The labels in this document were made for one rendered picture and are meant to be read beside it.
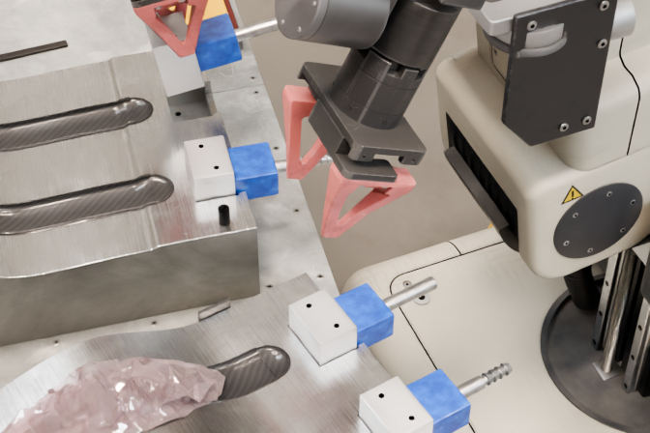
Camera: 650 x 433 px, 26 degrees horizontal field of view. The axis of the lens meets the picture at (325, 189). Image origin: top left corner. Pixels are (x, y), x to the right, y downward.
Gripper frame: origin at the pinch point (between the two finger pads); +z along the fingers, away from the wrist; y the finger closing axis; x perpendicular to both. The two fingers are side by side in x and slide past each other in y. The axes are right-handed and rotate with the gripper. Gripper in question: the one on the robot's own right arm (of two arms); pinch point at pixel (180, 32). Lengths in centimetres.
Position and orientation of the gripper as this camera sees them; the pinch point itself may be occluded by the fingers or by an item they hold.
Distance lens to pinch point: 128.8
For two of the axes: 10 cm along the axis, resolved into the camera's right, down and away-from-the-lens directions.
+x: 9.5, -2.8, 0.8
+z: 1.7, 7.5, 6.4
